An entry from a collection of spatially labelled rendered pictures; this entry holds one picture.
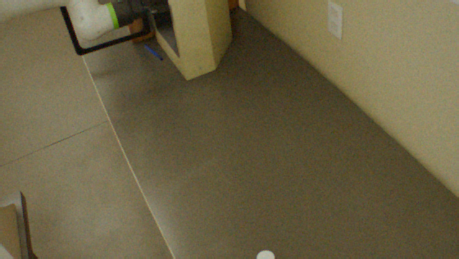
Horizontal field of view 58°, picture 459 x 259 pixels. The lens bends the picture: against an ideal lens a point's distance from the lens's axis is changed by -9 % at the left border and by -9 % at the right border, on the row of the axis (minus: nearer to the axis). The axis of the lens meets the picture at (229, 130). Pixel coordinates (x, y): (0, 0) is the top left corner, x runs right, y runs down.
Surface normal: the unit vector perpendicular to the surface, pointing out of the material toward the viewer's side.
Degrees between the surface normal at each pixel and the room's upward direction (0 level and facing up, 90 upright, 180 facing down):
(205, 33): 90
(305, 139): 0
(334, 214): 0
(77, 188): 0
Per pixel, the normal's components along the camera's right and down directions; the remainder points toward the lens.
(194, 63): 0.44, 0.58
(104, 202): -0.11, -0.72
